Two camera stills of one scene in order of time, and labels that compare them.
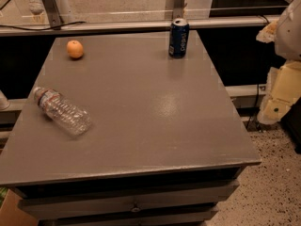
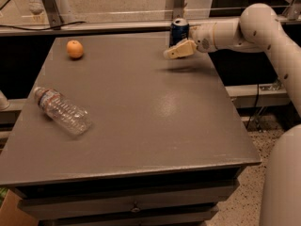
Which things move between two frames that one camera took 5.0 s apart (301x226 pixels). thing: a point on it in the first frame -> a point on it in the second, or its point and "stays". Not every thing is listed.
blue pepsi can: [179, 40] stays
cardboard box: [10, 215] stays
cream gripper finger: [283, 90] -> [185, 48]
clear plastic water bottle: [72, 119] stays
